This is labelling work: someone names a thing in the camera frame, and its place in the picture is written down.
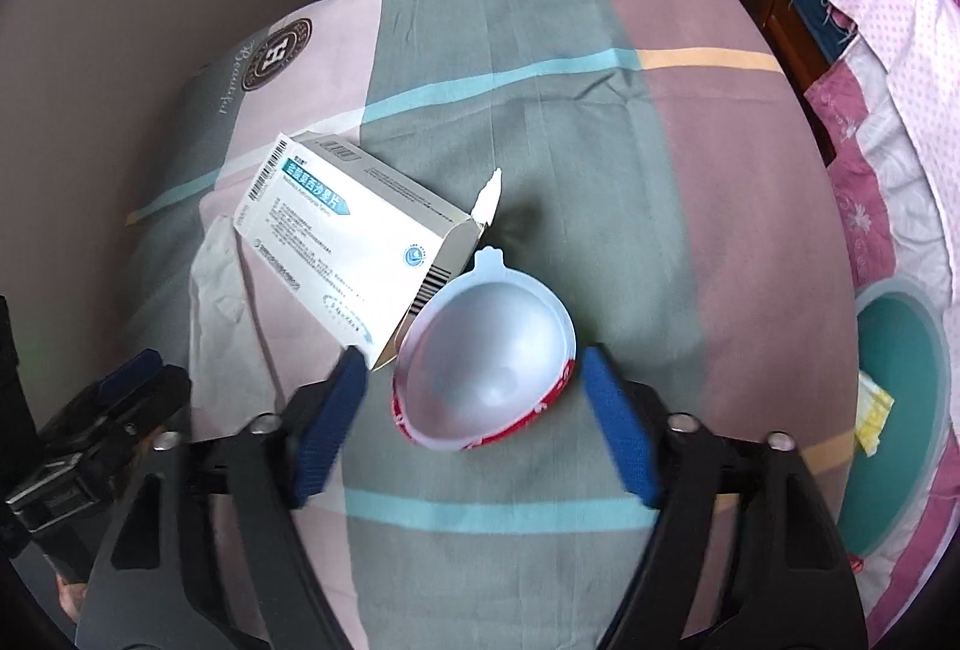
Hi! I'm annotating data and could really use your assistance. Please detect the yellow wrapper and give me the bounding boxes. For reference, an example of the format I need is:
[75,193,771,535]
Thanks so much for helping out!
[855,372,896,457]

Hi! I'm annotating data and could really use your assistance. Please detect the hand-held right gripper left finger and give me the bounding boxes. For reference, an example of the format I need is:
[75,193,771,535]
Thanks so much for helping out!
[75,344,368,650]

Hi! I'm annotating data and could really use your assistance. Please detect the person's left hand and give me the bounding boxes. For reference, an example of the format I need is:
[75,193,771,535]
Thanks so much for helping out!
[55,573,89,645]

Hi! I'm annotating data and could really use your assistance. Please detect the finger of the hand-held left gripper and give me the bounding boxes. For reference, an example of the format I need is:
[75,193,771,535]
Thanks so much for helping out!
[71,365,193,471]
[37,350,164,441]

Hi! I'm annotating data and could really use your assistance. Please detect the white tissue paper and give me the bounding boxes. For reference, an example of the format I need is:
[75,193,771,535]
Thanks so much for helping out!
[189,213,376,412]

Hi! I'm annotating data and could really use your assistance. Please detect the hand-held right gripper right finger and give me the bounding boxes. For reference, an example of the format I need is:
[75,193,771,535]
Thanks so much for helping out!
[581,344,871,650]

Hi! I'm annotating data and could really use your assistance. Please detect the checkered bed sheet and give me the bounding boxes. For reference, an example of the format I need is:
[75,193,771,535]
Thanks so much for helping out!
[124,0,860,650]

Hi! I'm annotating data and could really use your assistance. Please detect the white medicine box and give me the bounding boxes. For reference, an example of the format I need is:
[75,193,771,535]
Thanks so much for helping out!
[234,131,505,372]

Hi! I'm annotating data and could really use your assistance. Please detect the teal round bin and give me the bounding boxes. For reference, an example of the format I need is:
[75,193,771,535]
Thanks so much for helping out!
[835,278,955,558]

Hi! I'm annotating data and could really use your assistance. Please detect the wooden cabinet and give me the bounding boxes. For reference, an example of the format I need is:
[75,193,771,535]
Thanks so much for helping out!
[763,0,835,97]

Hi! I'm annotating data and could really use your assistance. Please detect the pink floral quilt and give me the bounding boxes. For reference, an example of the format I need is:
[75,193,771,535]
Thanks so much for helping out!
[775,0,960,630]

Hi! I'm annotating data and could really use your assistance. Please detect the white plastic cup red label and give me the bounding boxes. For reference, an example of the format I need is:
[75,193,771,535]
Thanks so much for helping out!
[390,248,578,453]

